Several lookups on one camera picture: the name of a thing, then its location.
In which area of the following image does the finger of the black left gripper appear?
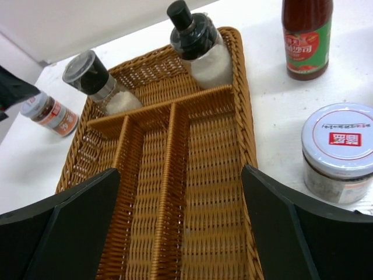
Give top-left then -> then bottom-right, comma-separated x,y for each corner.
0,66 -> 41,121

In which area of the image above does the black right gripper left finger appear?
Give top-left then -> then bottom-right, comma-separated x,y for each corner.
1,168 -> 120,279

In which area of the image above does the brown wicker divided basket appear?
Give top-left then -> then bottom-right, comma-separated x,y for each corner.
57,27 -> 263,279

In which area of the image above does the black-cap glass salt bottle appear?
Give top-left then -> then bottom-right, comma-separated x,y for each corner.
167,1 -> 233,89

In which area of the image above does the orange-label spice jar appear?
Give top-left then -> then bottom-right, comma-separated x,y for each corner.
20,92 -> 79,137

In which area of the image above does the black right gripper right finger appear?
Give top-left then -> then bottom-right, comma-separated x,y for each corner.
241,165 -> 372,279

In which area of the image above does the white-lid brown spice jar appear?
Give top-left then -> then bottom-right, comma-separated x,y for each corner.
301,103 -> 372,204

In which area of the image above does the red ketchup bottle yellow cap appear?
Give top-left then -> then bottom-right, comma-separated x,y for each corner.
281,0 -> 333,81

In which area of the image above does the clear-cap salt grinder bottle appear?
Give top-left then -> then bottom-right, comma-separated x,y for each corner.
62,50 -> 143,116

